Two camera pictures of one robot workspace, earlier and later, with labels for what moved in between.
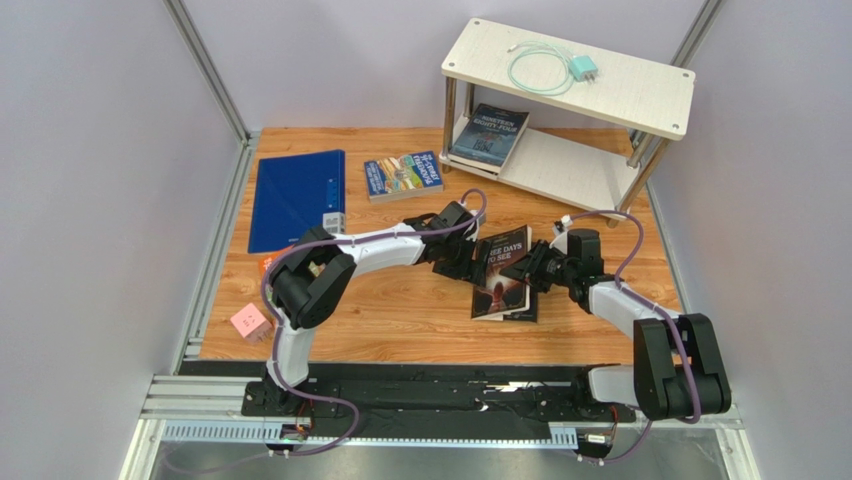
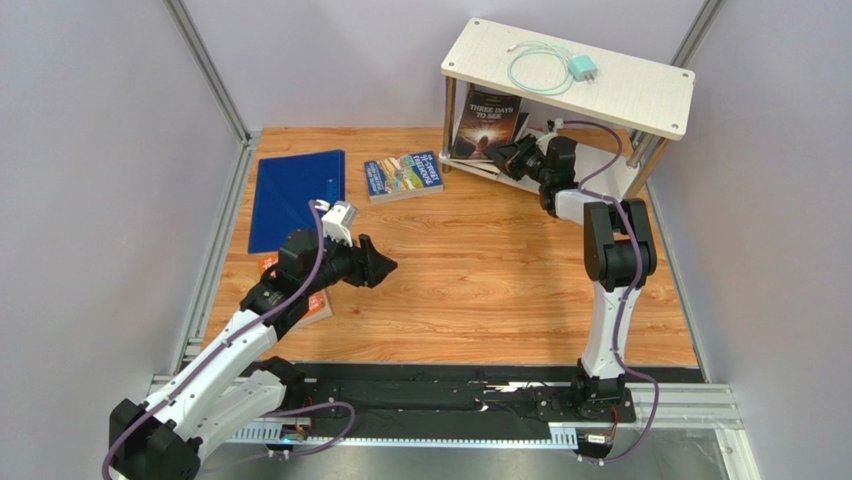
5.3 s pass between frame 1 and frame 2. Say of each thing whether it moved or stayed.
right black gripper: moved
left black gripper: moved
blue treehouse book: stayed
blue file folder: stayed
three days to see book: moved
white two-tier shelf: stayed
